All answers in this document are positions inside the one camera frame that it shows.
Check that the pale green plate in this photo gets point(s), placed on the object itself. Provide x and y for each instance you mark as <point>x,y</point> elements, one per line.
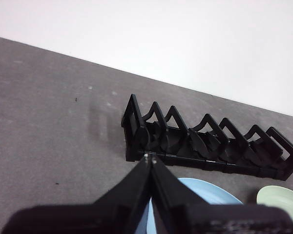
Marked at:
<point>278,197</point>

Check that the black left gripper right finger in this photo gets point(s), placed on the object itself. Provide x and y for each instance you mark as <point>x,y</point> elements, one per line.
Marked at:
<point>210,219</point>

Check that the blue plate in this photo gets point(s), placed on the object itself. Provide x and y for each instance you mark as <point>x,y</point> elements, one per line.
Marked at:
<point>210,191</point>

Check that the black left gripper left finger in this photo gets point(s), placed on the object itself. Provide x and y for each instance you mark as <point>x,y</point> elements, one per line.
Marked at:
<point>92,214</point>

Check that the black plate rack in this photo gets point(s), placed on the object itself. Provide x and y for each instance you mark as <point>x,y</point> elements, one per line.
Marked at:
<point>210,151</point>

